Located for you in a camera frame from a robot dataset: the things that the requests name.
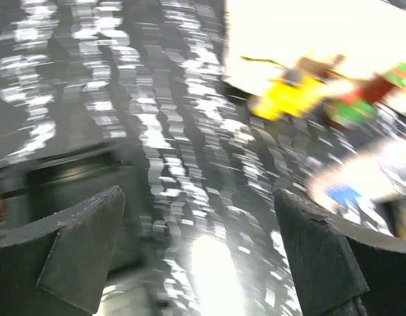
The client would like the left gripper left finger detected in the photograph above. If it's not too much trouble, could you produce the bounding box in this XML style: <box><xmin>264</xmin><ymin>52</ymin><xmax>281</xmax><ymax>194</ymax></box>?
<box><xmin>0</xmin><ymin>186</ymin><xmax>125</xmax><ymax>315</ymax></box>

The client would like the cream printed cloth bag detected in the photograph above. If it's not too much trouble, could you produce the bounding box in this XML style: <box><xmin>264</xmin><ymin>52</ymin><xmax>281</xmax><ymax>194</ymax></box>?
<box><xmin>223</xmin><ymin>1</ymin><xmax>406</xmax><ymax>95</ymax></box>

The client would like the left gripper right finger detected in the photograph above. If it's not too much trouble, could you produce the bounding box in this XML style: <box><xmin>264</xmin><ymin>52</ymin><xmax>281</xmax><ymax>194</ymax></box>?
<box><xmin>274</xmin><ymin>189</ymin><xmax>406</xmax><ymax>315</ymax></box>

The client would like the yellow label bottle brown cap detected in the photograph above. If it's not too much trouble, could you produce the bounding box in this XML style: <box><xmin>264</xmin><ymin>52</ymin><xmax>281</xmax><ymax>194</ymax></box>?
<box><xmin>247</xmin><ymin>54</ymin><xmax>345</xmax><ymax>121</ymax></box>

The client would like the black compartment organizer tray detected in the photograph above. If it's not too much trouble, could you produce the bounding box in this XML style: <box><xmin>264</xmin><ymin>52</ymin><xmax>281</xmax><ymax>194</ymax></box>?
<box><xmin>0</xmin><ymin>146</ymin><xmax>142</xmax><ymax>273</ymax></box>

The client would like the sago jar silver lid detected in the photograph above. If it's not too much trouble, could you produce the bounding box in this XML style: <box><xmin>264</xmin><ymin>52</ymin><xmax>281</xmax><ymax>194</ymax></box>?
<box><xmin>304</xmin><ymin>138</ymin><xmax>406</xmax><ymax>218</ymax></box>

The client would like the tall green label sauce bottle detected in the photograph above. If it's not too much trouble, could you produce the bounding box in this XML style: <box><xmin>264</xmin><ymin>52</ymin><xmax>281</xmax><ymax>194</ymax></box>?
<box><xmin>324</xmin><ymin>61</ymin><xmax>406</xmax><ymax>129</ymax></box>

